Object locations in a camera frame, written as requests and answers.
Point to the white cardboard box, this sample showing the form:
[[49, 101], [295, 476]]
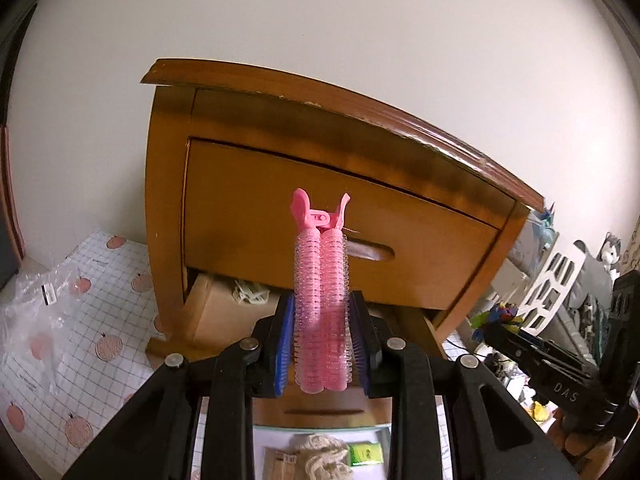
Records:
[[532, 245]]

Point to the person's right hand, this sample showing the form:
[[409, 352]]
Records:
[[580, 447]]

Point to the clear plastic bag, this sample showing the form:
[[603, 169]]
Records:
[[35, 320]]

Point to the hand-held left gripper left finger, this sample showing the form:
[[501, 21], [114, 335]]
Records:
[[282, 345]]

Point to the husky plush toy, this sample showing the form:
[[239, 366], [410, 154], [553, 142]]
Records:
[[611, 252]]

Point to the teal shallow tray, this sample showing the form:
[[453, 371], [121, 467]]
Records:
[[270, 437]]

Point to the wooden nightstand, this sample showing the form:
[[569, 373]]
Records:
[[170, 185]]

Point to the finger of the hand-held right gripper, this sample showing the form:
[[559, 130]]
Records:
[[530, 352]]

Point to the green box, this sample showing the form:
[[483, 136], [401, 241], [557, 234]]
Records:
[[365, 454]]

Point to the cream lace cloth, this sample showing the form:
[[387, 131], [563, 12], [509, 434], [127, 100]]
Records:
[[320, 460]]

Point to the cream plastic holder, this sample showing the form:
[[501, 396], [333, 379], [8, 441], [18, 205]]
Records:
[[250, 294]]

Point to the colourful block toy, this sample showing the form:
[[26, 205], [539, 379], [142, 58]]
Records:
[[500, 315]]

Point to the white checked fruit-print tablecloth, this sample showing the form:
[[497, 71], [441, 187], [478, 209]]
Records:
[[115, 310]]

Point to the yellow toy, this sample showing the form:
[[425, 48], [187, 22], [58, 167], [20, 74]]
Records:
[[540, 410]]

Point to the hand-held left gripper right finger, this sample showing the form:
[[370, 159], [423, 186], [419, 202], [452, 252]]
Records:
[[361, 345]]

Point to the brown snack bar packet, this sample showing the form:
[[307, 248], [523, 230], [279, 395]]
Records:
[[280, 467]]

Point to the pink hair roller clip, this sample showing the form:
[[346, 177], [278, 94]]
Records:
[[320, 310]]

